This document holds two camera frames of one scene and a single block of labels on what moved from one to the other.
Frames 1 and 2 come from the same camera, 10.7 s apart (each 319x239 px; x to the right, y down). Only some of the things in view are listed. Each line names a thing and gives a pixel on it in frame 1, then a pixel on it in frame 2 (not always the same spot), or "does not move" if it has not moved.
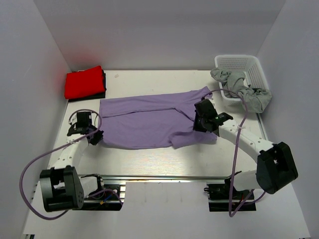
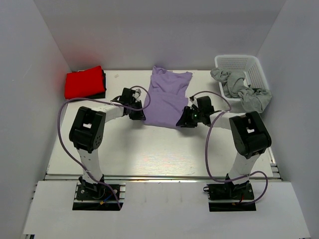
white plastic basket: x=249 y=65 does not move
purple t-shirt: x=162 y=121 to x=167 y=91
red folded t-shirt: x=84 y=83 does not move
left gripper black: x=95 y=137 to x=137 y=114
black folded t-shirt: x=100 y=95 does not move
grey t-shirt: x=255 y=99 does not move
